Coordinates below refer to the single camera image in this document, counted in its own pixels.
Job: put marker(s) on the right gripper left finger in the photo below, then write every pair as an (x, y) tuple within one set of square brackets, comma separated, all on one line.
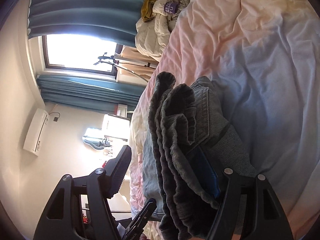
[(62, 217)]

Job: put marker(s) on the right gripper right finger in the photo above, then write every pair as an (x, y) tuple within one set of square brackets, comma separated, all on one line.
[(247, 206)]

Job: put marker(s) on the blue denim jeans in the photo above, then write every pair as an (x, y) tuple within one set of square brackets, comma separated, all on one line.
[(188, 145)]

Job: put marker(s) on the teal curtain left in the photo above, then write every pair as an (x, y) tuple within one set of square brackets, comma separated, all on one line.
[(95, 95)]

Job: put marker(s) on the teal curtain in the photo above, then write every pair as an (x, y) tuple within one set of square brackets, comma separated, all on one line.
[(95, 95), (113, 20)]

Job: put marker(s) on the beige hanging sweater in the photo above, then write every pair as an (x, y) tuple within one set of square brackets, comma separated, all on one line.
[(135, 68)]

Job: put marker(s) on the pastel pink duvet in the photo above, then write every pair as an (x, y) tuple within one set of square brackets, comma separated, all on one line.
[(262, 57)]

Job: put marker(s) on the cream puffer jacket pile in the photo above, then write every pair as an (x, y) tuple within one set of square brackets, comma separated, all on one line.
[(152, 37)]

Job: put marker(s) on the teal curtain right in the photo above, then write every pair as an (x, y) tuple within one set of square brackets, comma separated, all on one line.
[(113, 20)]

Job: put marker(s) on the mustard yellow garment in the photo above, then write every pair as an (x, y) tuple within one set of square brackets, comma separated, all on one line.
[(147, 10)]

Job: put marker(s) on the white wall air conditioner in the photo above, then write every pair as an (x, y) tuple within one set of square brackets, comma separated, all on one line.
[(36, 132)]

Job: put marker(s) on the black wall plug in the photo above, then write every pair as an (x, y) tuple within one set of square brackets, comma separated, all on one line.
[(55, 115)]

